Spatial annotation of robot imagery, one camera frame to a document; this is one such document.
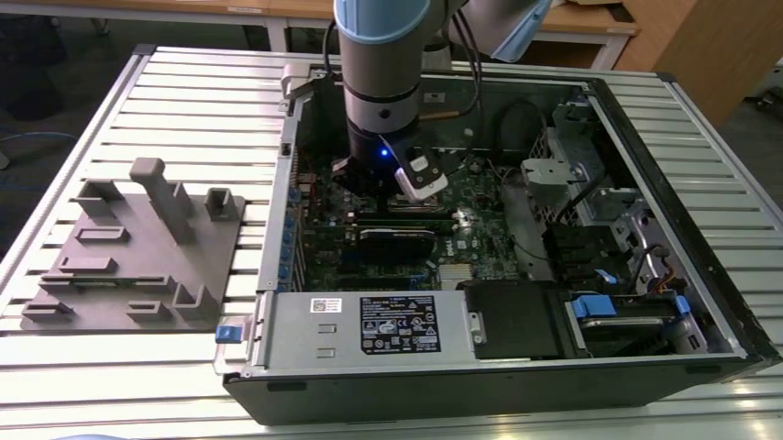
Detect black power cable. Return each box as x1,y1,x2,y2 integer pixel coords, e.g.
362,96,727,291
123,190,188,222
557,170,609,226

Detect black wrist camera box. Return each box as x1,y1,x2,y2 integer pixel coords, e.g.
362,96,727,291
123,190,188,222
330,158,356,184

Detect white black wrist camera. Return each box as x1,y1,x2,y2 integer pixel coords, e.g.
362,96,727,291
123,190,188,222
394,146,451,203

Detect green motherboard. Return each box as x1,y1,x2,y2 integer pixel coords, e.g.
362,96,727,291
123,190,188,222
291,148,539,293

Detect wooden cabinet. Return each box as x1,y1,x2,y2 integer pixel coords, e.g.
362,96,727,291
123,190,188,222
614,0,783,127

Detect thick black looped cable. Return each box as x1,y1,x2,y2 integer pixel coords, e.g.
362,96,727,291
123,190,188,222
495,98,551,155

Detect black plastic bracket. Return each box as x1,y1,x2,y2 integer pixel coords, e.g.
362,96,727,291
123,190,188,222
541,223,621,281

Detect blue floor cable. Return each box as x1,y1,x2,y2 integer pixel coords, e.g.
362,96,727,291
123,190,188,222
0,130,79,146

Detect black graphics card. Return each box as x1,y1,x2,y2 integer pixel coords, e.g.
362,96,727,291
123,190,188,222
358,227,439,266

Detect black plastic drive cover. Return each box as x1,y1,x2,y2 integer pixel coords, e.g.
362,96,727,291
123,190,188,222
458,280,574,361

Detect CPU socket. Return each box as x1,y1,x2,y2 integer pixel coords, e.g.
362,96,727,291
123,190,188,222
382,190,446,213

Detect hard disk in blue carrier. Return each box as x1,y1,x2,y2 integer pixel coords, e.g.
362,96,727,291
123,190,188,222
566,292,697,358

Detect grey power supply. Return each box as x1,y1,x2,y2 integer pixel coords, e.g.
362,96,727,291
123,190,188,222
244,289,481,373

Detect black grey PC case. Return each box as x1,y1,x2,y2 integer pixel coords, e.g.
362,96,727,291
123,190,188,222
212,61,783,426

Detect black RAM slot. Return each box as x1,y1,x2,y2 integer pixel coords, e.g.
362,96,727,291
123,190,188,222
354,209,458,220

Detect grey flat ribbon cable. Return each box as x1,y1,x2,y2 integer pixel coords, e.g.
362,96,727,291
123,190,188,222
499,181,555,281

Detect green RAM stick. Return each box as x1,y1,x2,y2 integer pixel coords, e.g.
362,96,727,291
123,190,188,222
71,279,134,290
355,217,459,231

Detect black expansion slot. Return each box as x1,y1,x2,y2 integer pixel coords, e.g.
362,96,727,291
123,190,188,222
338,273,413,290

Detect black office chair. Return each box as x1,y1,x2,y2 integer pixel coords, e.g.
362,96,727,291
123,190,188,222
0,13,67,123

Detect grey parts rack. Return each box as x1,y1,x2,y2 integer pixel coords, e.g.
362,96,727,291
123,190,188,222
19,157,247,332

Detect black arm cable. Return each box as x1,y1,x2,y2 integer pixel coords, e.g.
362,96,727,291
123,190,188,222
446,0,486,118
322,20,343,86

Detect coloured power wire bundle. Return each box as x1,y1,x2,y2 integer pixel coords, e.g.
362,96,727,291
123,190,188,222
645,268,682,297

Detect silver metal drive cage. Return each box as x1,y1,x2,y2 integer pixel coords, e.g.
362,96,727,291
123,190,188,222
519,103,642,221

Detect wooden desk white legs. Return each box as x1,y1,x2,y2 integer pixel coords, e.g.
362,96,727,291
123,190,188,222
0,0,288,52
268,0,643,71

